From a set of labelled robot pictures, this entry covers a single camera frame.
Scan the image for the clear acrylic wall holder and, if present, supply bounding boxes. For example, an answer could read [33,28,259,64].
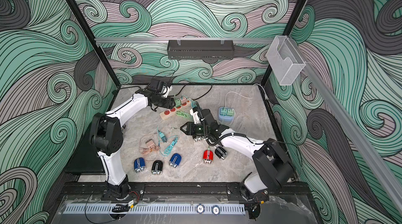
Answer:
[266,36,306,86]

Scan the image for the teal USB charger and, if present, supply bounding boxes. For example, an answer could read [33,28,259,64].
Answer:
[158,131,167,143]

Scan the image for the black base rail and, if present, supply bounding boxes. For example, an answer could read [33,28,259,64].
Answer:
[59,181,312,201]

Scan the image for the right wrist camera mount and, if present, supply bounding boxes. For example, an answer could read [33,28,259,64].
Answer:
[190,106,201,124]

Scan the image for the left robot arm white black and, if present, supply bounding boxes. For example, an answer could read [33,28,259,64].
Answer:
[90,87,176,200]

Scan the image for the perforated white cable duct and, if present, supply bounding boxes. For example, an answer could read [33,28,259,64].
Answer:
[62,203,246,215]

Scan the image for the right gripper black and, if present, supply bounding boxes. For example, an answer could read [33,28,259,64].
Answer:
[180,122,211,136]

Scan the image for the beige power strip red sockets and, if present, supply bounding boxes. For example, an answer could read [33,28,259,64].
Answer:
[159,99,192,120]

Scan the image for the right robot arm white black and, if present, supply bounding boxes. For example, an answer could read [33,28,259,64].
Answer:
[180,107,294,197]

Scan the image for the white power strip cable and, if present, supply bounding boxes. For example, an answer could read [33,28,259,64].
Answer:
[224,83,268,109]

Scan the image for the pink USB cable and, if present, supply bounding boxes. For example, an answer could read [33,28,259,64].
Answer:
[139,139,162,156]

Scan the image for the aluminium wall rail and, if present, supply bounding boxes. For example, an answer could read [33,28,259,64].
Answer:
[95,37,275,45]

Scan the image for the pink usb charger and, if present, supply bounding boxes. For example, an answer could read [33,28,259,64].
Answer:
[146,139,156,150]
[181,96,190,103]

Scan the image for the black wall shelf tray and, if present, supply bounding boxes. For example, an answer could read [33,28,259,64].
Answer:
[167,40,235,61]

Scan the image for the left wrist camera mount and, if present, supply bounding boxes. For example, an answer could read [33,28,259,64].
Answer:
[147,78,172,97]

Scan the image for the green USB charger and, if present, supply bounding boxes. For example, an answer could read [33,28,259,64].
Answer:
[175,99,182,106]

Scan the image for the teal USB cable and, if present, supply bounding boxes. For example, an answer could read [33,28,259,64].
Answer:
[156,129,180,157]

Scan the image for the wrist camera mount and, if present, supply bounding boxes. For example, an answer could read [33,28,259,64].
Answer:
[190,106,201,124]
[147,78,172,97]

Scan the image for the black power strip cable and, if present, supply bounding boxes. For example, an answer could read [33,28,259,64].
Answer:
[119,82,214,101]

